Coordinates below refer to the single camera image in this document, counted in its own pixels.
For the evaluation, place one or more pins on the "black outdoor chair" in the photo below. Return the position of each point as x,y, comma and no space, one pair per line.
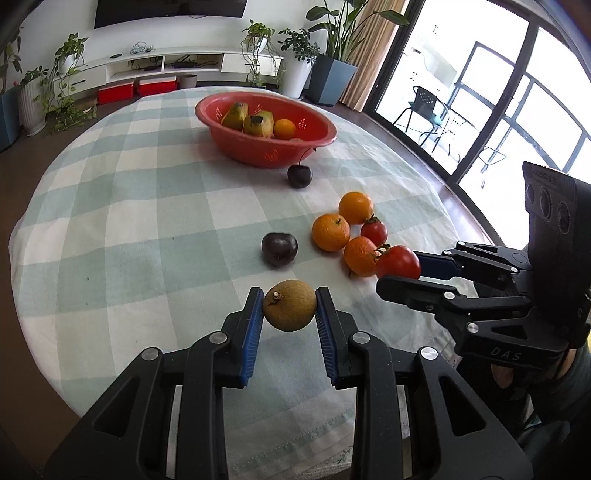
425,99

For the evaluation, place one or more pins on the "trailing pothos in white pot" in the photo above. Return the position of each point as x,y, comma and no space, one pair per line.
67,62

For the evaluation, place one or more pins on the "black set-top box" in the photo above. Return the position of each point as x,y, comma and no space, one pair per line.
184,63

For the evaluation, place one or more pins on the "checked green white tablecloth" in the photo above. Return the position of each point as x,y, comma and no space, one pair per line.
138,207

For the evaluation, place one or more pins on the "red plastic colander bowl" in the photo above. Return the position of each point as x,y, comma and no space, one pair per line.
258,154

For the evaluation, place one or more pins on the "large red tomato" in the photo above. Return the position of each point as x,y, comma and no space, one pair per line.
399,263

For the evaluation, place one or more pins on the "orange mandarin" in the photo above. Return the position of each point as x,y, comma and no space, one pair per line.
355,207
284,128
330,232
359,257

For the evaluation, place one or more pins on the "tall tree in blue planter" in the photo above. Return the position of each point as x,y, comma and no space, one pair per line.
8,115

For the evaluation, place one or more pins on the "small red tomato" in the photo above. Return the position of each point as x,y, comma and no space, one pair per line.
375,231

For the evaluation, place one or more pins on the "dark plum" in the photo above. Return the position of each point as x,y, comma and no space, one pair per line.
279,249

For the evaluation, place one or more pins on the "black framed glass door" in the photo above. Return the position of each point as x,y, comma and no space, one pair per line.
392,55

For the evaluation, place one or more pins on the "plant in white ribbed planter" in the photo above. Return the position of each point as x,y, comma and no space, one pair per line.
30,106

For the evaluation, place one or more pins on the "white television cabinet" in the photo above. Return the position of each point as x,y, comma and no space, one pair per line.
92,71

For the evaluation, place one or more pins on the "dark cherry with stem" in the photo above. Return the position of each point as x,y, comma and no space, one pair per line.
299,176

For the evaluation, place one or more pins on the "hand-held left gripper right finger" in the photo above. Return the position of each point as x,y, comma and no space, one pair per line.
328,341

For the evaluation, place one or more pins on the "grey round container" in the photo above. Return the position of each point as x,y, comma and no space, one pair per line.
188,81

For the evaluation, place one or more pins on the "beige curtain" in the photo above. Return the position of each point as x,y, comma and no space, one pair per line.
369,60

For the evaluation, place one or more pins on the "yellow banana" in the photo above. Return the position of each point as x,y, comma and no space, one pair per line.
258,124
235,116

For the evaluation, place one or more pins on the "white embroidered cloth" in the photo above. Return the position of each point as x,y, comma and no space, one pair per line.
341,464

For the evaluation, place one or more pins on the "black wall television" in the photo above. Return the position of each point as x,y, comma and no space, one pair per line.
171,11

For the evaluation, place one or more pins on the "red storage box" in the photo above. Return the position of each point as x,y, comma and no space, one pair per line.
157,87
115,94

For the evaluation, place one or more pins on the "person's right forearm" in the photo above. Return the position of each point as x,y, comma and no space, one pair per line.
563,406

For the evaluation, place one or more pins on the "hanging vine plant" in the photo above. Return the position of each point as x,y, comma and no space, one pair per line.
256,32

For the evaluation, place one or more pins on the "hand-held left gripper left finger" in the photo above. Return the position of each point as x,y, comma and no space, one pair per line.
251,341

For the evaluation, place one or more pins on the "bushy plant in white planter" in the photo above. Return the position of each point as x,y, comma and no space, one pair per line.
295,76

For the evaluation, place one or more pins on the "brown longan with stem nub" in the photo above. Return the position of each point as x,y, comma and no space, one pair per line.
290,307

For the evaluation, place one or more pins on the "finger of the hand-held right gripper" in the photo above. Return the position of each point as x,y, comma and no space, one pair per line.
434,266
406,288

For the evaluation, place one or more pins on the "person's right hand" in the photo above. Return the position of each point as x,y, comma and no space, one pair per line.
503,376

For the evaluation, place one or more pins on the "large-leaf plant in blue planter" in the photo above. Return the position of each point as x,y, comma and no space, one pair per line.
332,81

